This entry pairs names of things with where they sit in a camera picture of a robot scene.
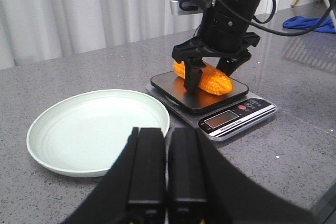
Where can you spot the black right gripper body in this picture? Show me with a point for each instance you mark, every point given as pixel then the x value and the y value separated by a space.
pixel 220 36

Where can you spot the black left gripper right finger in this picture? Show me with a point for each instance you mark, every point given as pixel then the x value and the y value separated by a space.
pixel 204 187

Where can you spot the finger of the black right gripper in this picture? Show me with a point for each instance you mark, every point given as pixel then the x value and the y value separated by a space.
pixel 193 73
pixel 229 65

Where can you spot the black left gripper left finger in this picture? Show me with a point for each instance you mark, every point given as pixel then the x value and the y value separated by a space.
pixel 133 189

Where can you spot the orange plastic corn cob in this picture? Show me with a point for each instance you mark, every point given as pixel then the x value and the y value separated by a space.
pixel 214 81

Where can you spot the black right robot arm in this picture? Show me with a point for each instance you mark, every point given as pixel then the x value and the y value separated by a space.
pixel 243 10

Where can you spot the silver digital kitchen scale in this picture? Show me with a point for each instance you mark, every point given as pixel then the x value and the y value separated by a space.
pixel 220 117

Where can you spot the pale green round plate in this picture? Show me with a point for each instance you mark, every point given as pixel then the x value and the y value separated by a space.
pixel 82 136

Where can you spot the blue cloth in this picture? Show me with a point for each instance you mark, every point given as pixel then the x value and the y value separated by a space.
pixel 299 22

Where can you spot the white pleated curtain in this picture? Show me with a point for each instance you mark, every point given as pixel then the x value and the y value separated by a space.
pixel 37 30

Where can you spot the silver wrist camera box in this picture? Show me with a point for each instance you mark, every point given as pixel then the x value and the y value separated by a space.
pixel 179 8

